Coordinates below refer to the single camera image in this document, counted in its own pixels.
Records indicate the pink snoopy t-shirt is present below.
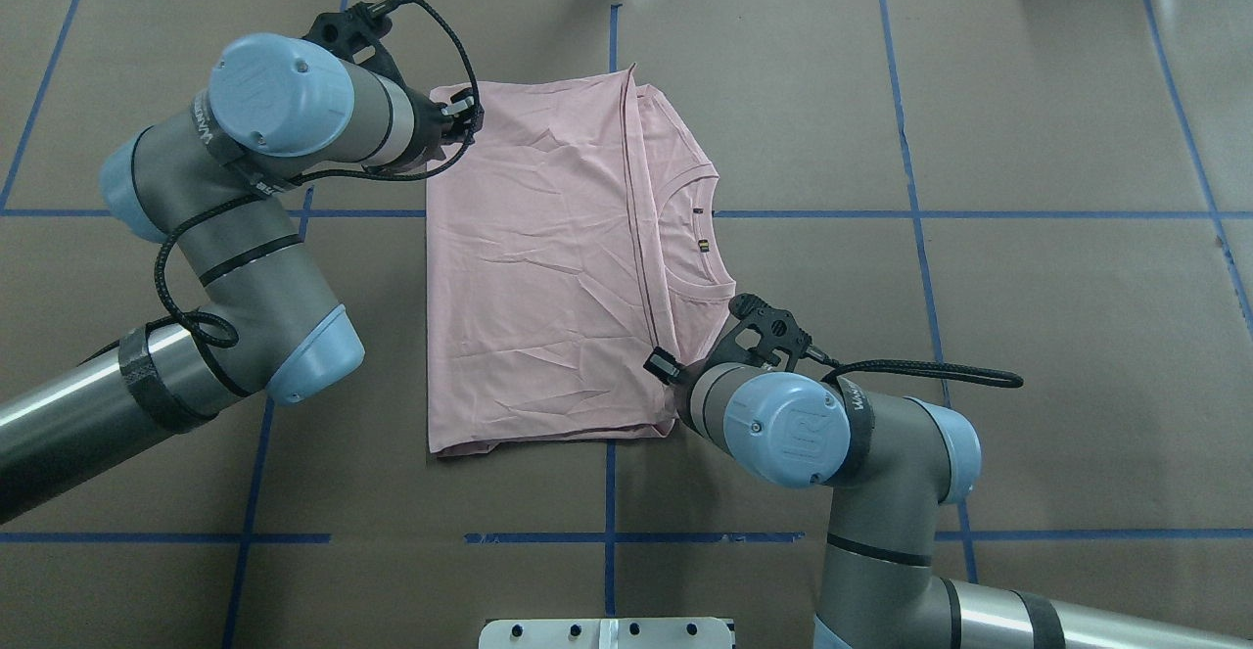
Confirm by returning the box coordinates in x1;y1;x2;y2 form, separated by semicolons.
426;69;737;457

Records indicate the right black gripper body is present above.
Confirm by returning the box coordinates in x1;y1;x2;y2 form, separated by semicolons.
667;355;730;430

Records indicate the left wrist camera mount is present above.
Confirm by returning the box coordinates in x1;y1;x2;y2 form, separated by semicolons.
302;3;403;86

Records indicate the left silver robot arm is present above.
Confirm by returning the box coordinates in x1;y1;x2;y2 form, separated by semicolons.
3;33;482;522

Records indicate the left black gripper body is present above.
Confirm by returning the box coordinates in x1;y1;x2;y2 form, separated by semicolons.
406;90;446;168

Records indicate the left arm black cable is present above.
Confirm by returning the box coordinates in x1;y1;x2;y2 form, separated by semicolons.
153;0;485;348

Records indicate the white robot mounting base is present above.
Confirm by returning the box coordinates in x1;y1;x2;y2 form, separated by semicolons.
477;616;737;648

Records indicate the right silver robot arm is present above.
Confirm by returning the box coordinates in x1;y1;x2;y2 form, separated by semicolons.
644;348;1250;648

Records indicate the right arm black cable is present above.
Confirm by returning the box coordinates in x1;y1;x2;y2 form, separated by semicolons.
808;350;1025;391

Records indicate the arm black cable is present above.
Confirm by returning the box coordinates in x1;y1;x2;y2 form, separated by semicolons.
153;0;485;348
808;350;1025;391

